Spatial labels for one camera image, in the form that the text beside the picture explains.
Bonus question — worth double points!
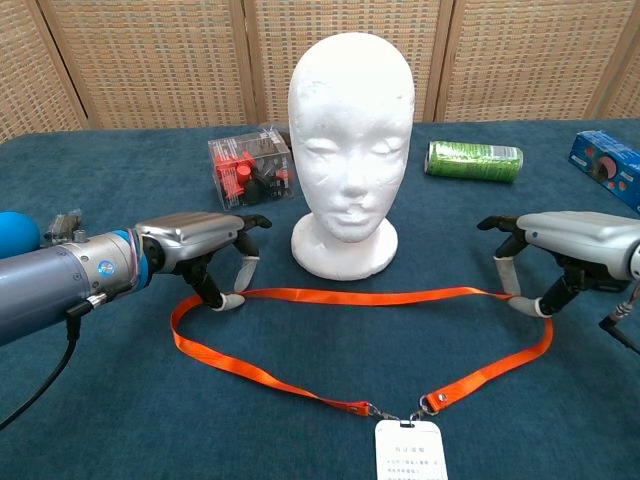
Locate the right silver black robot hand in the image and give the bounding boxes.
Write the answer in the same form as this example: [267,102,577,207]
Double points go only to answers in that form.
[477,210,640,319]

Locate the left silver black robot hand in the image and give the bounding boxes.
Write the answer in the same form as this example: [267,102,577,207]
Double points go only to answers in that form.
[134,211,274,312]

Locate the orange lanyard strap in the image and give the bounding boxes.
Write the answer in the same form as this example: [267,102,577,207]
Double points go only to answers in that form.
[169,285,555,424]

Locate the white badge card holder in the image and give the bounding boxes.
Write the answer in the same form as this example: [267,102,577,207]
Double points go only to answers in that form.
[374,418,448,480]

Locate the white foam mannequin head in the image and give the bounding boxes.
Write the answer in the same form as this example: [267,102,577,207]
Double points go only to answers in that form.
[287,32,416,281]

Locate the clear box red black pieces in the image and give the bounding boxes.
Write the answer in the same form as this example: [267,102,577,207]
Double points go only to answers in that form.
[207,127,297,213]

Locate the blue cookie box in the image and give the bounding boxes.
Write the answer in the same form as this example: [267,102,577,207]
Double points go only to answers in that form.
[567,129,640,216]

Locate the green drink can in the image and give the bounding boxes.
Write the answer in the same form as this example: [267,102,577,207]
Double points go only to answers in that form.
[423,140,525,185]

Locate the woven wood screen panel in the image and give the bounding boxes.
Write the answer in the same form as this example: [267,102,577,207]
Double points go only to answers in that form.
[434,0,634,124]
[27,0,259,131]
[242,0,456,126]
[584,0,640,121]
[0,0,89,146]

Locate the blue ball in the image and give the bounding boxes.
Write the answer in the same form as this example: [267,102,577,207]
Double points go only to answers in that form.
[0,211,42,260]

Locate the blue felt table cover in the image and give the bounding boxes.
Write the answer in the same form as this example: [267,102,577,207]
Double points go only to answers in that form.
[0,118,640,480]

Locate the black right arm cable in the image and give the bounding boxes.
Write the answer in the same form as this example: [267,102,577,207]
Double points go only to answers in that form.
[598,279,640,357]

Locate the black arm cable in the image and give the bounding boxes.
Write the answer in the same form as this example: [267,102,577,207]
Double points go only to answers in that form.
[0,293,109,432]
[598,279,640,357]

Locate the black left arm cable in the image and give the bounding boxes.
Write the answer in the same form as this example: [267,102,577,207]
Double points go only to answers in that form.
[0,293,109,432]

